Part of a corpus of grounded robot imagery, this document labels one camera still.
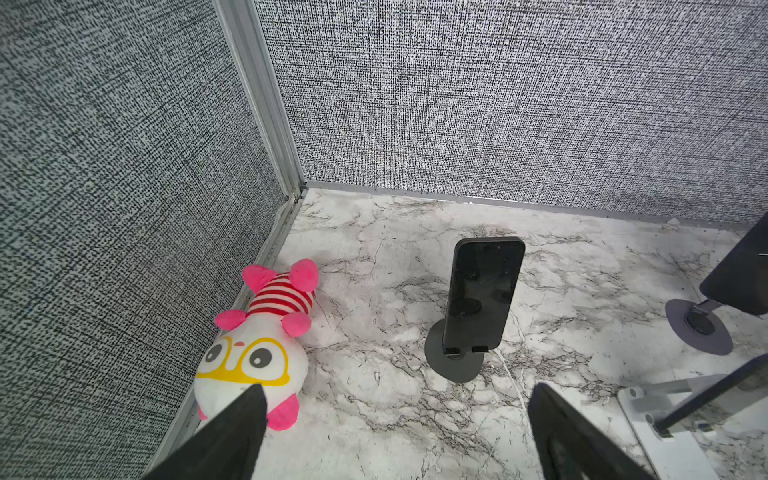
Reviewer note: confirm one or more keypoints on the grey round stand back left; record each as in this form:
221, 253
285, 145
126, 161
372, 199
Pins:
458, 369

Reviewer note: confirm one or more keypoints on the pink white plush toy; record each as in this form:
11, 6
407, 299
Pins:
260, 345

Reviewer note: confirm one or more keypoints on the purple round stand back centre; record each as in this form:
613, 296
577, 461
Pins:
697, 325

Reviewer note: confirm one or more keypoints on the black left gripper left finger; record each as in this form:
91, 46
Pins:
226, 448

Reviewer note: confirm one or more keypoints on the white folding phone stand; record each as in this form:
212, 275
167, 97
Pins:
705, 445

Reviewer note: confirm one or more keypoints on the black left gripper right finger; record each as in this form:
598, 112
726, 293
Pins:
570, 447

